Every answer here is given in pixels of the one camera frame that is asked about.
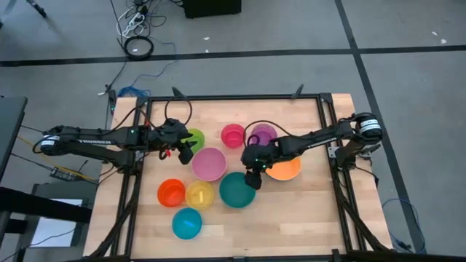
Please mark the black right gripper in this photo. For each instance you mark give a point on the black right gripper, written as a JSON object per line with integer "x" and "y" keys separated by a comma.
{"x": 260, "y": 154}

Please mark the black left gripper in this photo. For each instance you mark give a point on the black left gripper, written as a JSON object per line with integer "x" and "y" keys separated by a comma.
{"x": 170, "y": 132}

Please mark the large pink plastic bowl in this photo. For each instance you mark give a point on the large pink plastic bowl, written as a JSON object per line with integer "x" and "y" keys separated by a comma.
{"x": 209, "y": 164}

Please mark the small orange-red plastic bowl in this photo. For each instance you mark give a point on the small orange-red plastic bowl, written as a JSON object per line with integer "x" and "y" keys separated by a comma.
{"x": 171, "y": 193}

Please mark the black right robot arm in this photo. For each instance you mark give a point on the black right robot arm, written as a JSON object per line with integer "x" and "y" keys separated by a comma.
{"x": 313, "y": 138}

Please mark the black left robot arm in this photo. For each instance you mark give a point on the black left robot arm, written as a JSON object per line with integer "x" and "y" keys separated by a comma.
{"x": 91, "y": 140}

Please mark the small green plastic bowl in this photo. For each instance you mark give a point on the small green plastic bowl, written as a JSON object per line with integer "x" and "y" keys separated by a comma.
{"x": 198, "y": 140}

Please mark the large teal plastic bowl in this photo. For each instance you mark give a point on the large teal plastic bowl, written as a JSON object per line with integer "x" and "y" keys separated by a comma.
{"x": 234, "y": 191}

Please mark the large orange plastic bowl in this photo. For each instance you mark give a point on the large orange plastic bowl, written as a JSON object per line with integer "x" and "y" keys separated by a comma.
{"x": 285, "y": 171}

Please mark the small red-pink plastic bowl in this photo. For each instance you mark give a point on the small red-pink plastic bowl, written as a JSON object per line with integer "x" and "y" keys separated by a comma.
{"x": 231, "y": 137}

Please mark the small purple plastic bowl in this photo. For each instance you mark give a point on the small purple plastic bowl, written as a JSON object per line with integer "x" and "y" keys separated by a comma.
{"x": 266, "y": 132}

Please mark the small yellow plastic bowl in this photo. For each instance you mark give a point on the small yellow plastic bowl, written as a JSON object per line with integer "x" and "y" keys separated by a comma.
{"x": 199, "y": 195}

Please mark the small cyan plastic bowl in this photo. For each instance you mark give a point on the small cyan plastic bowl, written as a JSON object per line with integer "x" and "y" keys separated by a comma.
{"x": 186, "y": 223}

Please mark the small black LED device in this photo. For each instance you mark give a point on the small black LED device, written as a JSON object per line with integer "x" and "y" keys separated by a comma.
{"x": 112, "y": 100}

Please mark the small black electronics box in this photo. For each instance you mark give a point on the small black electronics box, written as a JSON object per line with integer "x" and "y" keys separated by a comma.
{"x": 63, "y": 174}

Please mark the white power strip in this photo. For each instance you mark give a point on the white power strip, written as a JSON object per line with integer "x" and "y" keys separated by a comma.
{"x": 132, "y": 25}

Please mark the black equipment case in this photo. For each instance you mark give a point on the black equipment case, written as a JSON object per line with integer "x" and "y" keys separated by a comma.
{"x": 212, "y": 8}

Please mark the white sheet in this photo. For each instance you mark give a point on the white sheet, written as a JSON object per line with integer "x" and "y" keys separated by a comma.
{"x": 54, "y": 225}

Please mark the black desk crossbar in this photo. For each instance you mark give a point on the black desk crossbar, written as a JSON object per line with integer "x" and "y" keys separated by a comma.
{"x": 43, "y": 205}

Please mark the black side desk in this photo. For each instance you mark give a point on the black side desk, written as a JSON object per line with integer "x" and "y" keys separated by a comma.
{"x": 10, "y": 131}

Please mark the black tripod leg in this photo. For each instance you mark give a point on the black tripod leg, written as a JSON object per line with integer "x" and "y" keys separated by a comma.
{"x": 37, "y": 8}

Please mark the black frame clamp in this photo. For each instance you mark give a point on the black frame clamp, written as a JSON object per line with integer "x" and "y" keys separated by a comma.
{"x": 178, "y": 92}
{"x": 298, "y": 91}

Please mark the black aluminium table frame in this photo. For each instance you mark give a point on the black aluminium table frame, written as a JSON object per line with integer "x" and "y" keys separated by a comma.
{"x": 233, "y": 97}

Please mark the silver metal mounting bracket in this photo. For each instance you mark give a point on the silver metal mounting bracket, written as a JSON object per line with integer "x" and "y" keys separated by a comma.
{"x": 332, "y": 152}

